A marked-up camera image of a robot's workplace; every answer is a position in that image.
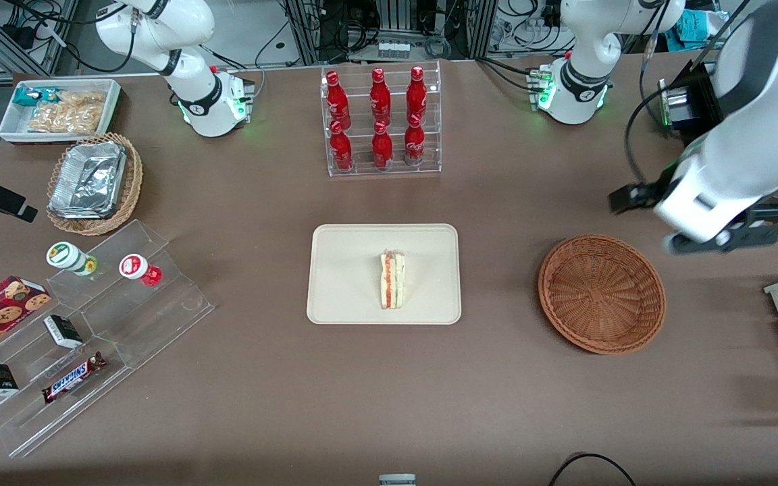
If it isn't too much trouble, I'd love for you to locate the triangular sandwich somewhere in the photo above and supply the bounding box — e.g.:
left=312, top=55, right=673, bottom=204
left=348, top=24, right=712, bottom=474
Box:
left=379, top=250, right=407, bottom=311

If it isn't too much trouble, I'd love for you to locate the round brown wicker basket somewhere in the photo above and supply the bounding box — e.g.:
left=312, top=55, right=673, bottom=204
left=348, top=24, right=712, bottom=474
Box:
left=538, top=234, right=667, bottom=356

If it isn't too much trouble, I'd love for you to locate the beige rectangular tray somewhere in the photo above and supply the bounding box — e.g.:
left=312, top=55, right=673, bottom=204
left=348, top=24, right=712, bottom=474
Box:
left=306, top=223, right=463, bottom=326

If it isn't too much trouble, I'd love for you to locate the light oval wicker basket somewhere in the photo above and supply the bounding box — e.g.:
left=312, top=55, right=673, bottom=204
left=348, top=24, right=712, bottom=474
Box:
left=45, top=132, right=145, bottom=237

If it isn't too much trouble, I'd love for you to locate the aluminium foil tray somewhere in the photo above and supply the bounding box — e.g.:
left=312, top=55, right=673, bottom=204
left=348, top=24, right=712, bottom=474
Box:
left=47, top=140, right=128, bottom=221

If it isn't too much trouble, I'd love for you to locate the black control box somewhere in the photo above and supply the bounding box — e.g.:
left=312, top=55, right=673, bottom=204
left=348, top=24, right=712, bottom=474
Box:
left=657, top=58, right=726, bottom=134

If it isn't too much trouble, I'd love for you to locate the clear acrylic bottle rack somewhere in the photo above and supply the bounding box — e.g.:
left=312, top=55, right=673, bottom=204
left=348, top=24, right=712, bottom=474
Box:
left=320, top=61, right=443, bottom=178

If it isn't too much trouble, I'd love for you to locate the red cola bottle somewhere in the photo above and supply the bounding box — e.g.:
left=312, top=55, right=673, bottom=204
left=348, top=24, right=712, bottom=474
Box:
left=406, top=65, right=428, bottom=124
left=371, top=120, right=394, bottom=170
left=329, top=120, right=355, bottom=172
left=326, top=71, right=353, bottom=130
left=369, top=67, right=392, bottom=126
left=403, top=115, right=427, bottom=167

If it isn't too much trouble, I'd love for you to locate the clear acrylic stepped display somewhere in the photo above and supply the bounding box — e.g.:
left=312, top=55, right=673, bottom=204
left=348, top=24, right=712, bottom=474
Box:
left=0, top=218, right=216, bottom=459

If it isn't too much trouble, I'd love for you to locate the red lid yogurt cup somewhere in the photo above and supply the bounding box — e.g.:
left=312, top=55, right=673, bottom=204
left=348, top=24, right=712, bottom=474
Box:
left=118, top=253, right=163, bottom=288

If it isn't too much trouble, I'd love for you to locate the green lid yogurt cup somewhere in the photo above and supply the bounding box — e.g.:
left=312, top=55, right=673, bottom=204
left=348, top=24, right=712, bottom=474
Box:
left=46, top=241, right=99, bottom=277

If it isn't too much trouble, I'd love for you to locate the clear bag of crackers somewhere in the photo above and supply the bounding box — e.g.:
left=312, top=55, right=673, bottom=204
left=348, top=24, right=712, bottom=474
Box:
left=27, top=90, right=108, bottom=135

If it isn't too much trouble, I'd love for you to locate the Snickers chocolate bar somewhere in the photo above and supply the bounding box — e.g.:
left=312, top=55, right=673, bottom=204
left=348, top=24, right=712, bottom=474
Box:
left=41, top=351, right=107, bottom=405

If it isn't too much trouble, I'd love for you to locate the teal snack packet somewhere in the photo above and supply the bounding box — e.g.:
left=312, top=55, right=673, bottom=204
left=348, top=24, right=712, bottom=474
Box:
left=12, top=86, right=65, bottom=108

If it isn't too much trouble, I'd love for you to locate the white rectangular snack bin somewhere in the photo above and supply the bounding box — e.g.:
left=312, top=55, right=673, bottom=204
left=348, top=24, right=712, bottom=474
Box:
left=0, top=78, right=123, bottom=145

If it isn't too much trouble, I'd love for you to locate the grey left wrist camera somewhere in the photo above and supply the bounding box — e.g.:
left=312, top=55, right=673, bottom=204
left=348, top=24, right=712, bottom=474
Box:
left=662, top=221, right=778, bottom=257

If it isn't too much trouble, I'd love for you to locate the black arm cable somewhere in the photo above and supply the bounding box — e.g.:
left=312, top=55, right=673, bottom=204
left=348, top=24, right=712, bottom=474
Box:
left=623, top=80, right=675, bottom=190

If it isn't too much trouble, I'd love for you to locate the black floor cable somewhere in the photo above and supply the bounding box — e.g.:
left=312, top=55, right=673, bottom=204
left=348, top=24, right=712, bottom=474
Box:
left=548, top=452, right=637, bottom=486

